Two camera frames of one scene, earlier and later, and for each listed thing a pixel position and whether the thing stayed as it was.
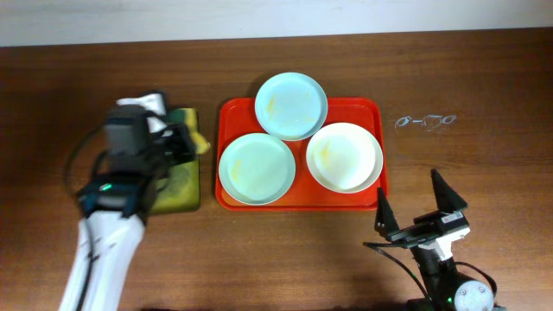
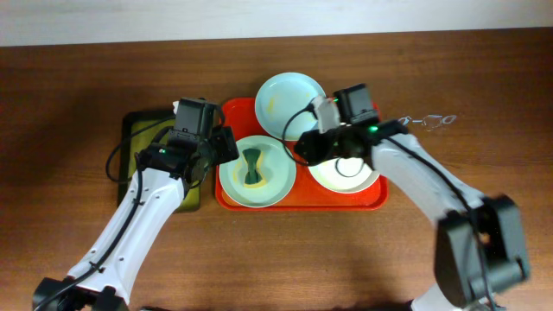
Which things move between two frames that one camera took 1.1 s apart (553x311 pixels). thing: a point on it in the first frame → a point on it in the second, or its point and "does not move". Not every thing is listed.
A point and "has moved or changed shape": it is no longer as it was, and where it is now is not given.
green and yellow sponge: (200, 143) has moved or changed shape
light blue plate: (291, 106) does not move
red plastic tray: (237, 117) does not move
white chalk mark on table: (430, 122) does not move
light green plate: (257, 168) does not move
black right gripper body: (408, 232) → (325, 145)
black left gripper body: (174, 144) → (223, 144)
